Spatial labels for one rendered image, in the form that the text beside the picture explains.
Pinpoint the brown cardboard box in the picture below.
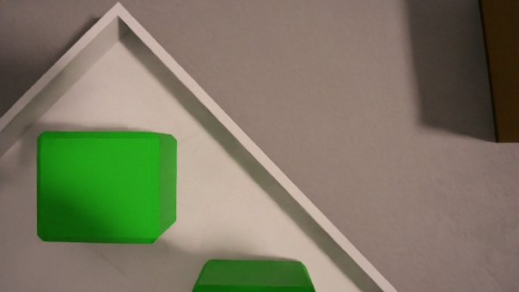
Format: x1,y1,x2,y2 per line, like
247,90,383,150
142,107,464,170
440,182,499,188
479,0,519,143

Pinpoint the off-white shallow tray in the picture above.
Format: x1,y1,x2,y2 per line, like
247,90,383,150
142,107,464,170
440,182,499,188
0,2,398,292

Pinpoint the green block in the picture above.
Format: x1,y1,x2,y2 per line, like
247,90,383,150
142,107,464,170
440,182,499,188
192,259,316,292
37,131,177,244

